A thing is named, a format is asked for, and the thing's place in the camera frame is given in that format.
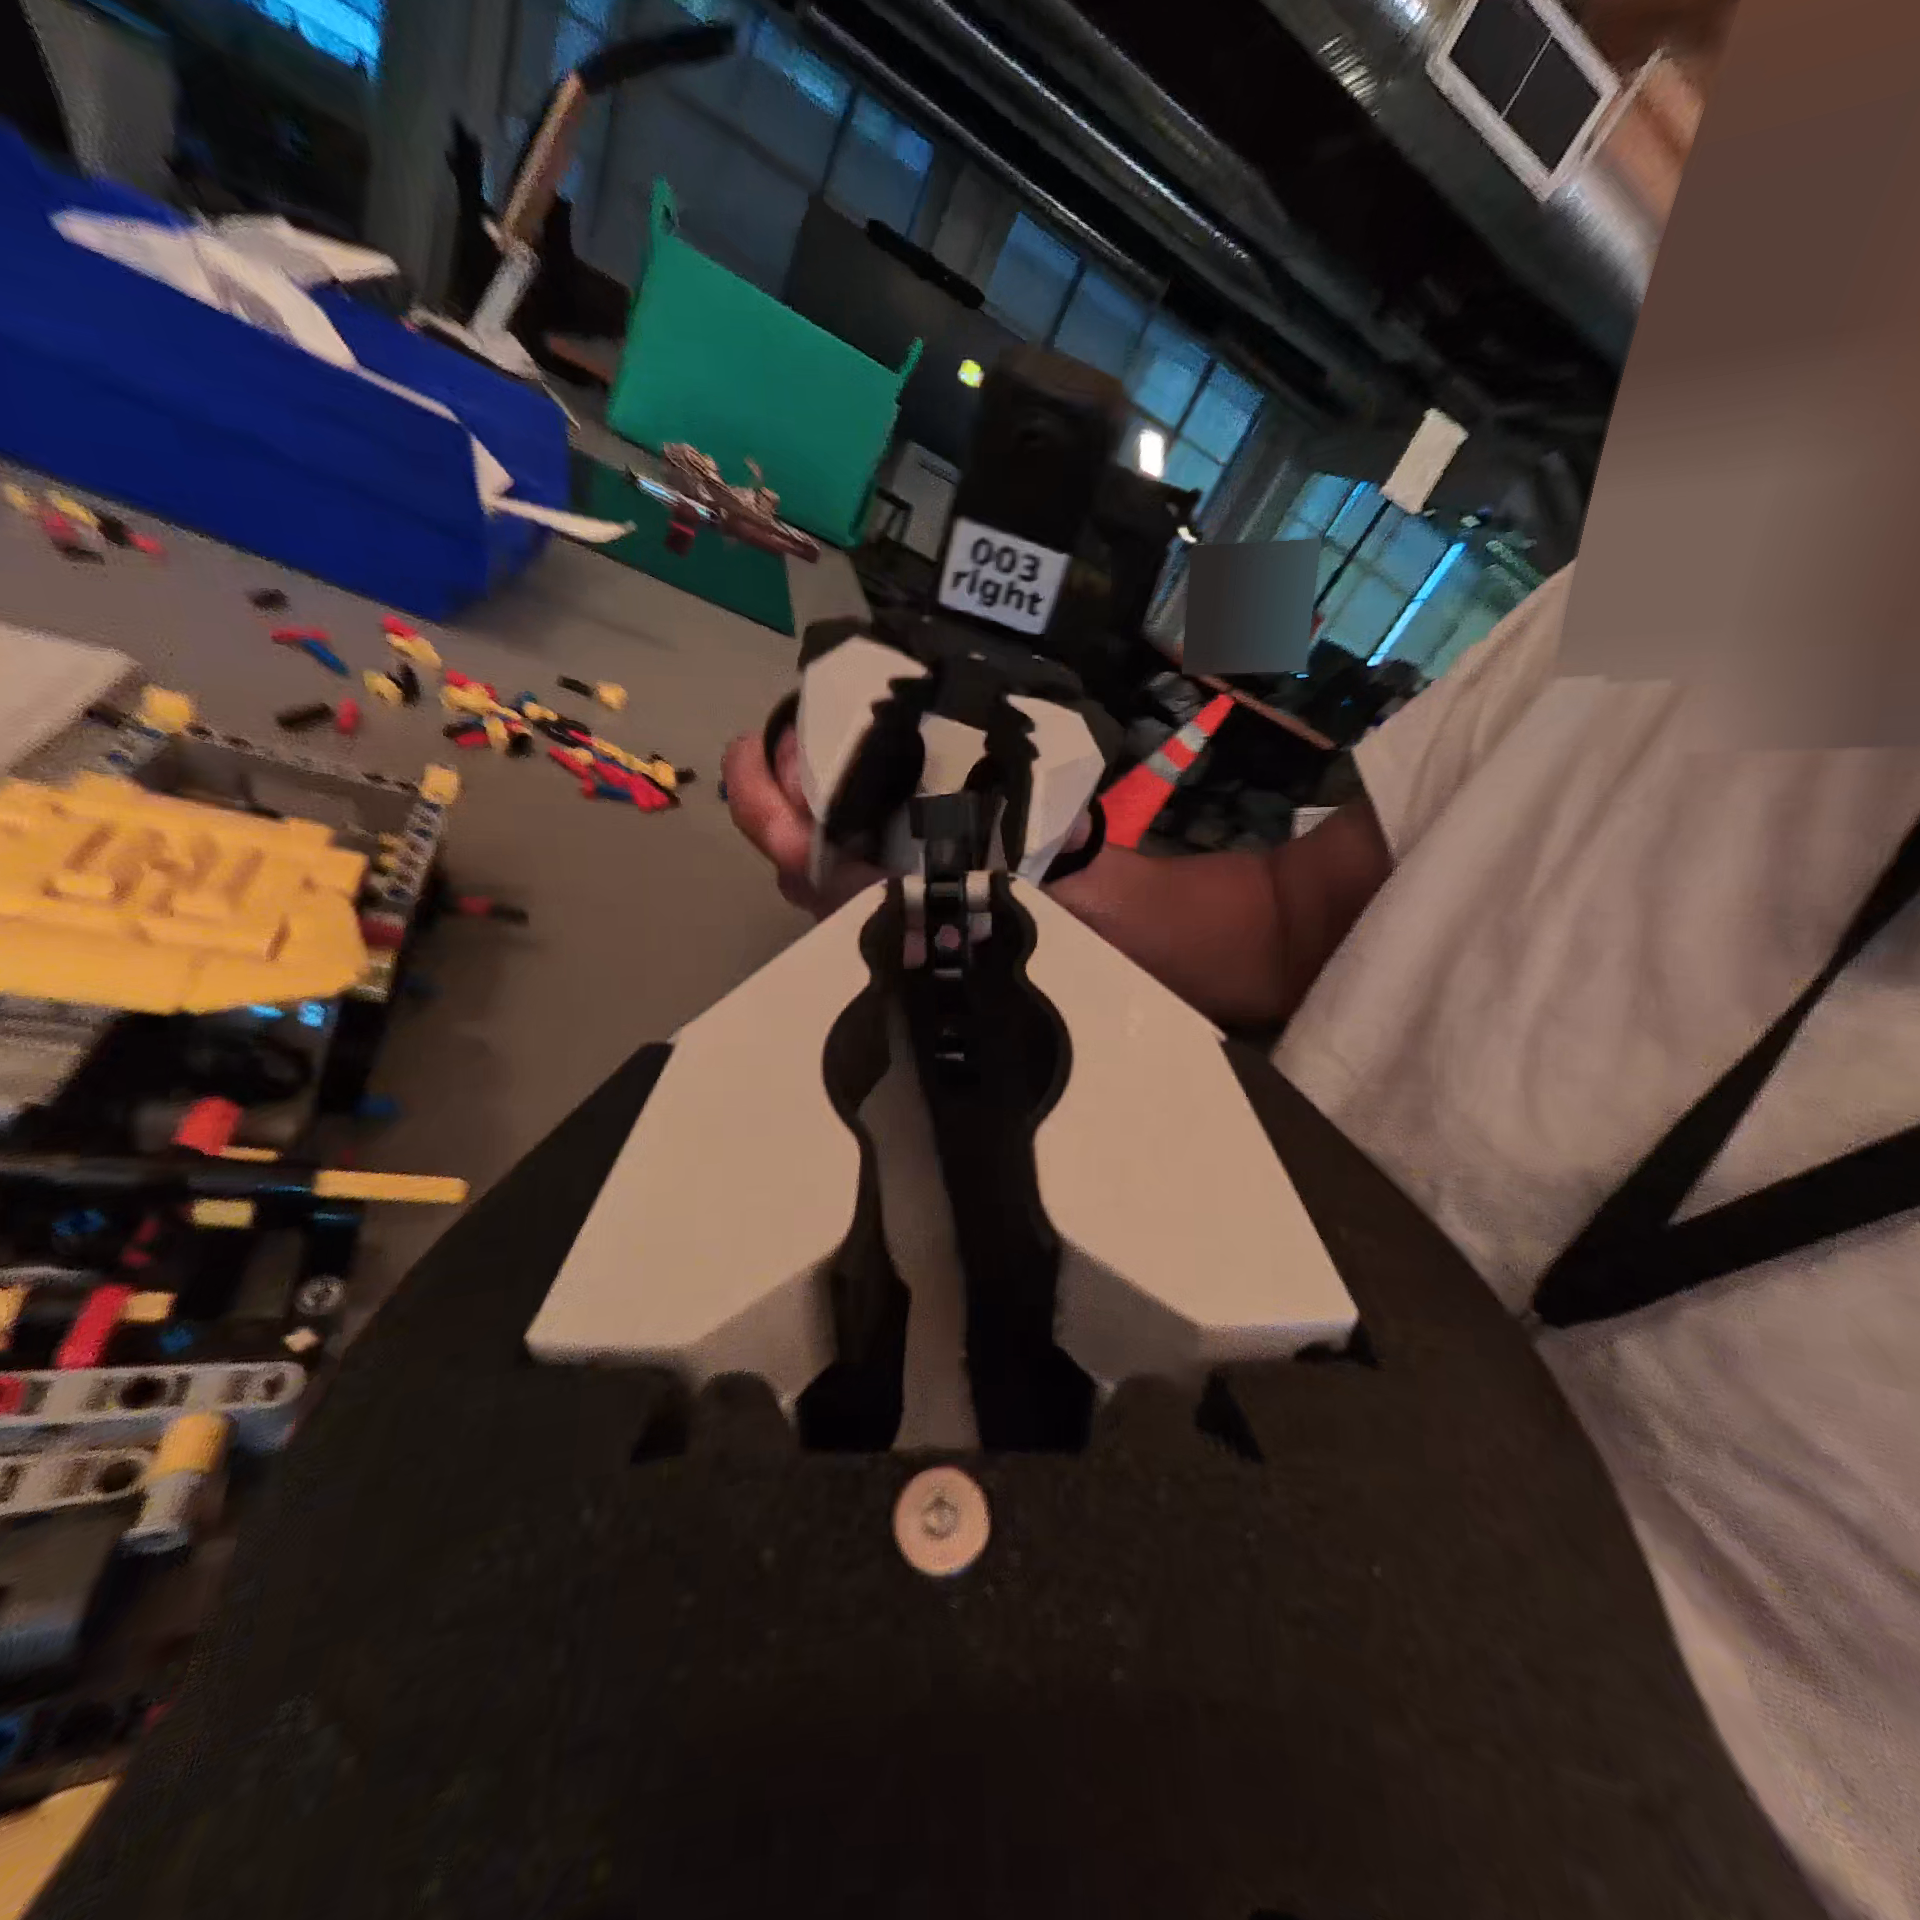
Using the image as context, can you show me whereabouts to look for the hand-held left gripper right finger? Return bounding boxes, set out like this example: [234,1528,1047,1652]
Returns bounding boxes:
[1010,887,1359,1388]

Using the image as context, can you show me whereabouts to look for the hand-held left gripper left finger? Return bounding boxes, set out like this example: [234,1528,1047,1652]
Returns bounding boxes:
[524,887,903,1421]

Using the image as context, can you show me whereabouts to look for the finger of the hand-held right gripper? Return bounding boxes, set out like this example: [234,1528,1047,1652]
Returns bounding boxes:
[921,700,1109,887]
[793,637,926,888]

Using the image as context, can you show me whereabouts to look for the grey connector with red pin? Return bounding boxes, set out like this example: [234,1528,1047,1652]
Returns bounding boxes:
[897,870,1000,971]

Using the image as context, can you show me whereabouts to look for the person's right forearm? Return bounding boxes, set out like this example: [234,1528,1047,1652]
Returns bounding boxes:
[1047,794,1397,1031]

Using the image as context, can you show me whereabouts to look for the grey desk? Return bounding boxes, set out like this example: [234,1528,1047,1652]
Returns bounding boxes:
[0,504,846,1847]

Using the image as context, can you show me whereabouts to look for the person's right hand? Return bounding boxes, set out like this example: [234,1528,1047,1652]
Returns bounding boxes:
[720,730,874,918]

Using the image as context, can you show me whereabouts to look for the brown toy model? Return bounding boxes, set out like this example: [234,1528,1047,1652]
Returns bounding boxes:
[629,440,826,571]

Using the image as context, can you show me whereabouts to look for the small heap of coloured pins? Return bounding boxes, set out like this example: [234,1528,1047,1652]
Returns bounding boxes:
[0,481,700,821]

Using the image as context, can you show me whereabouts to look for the green upright panel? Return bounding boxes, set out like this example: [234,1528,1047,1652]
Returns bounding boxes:
[577,180,926,634]

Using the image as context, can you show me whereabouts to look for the partly built yellow toy car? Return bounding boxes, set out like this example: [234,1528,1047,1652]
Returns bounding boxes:
[0,684,531,1775]

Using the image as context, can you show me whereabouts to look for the blue storage bin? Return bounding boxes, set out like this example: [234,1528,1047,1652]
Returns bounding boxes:
[0,125,573,625]

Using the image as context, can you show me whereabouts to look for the crumpled white papers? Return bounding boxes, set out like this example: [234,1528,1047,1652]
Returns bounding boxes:
[50,210,634,544]

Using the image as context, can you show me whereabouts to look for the pile of loose building pieces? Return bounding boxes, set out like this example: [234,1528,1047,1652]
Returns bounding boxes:
[0,1777,121,1920]

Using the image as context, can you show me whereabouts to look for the black lanyard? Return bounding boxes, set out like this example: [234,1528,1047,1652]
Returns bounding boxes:
[1533,831,1920,1331]

